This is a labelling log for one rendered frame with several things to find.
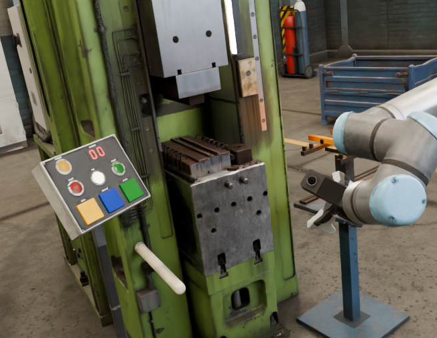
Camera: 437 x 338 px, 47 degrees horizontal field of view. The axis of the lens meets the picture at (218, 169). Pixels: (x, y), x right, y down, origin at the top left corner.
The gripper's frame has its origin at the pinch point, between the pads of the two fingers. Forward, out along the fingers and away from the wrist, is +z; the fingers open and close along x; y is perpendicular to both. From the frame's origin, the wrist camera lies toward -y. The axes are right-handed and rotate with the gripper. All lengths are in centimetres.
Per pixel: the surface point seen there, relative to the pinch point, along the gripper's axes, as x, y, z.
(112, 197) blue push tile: -25, -47, 67
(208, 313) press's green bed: -51, 16, 122
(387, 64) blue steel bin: 271, 137, 442
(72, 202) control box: -32, -57, 59
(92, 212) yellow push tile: -33, -50, 60
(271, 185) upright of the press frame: 19, 16, 132
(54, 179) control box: -29, -66, 58
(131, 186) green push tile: -18, -43, 73
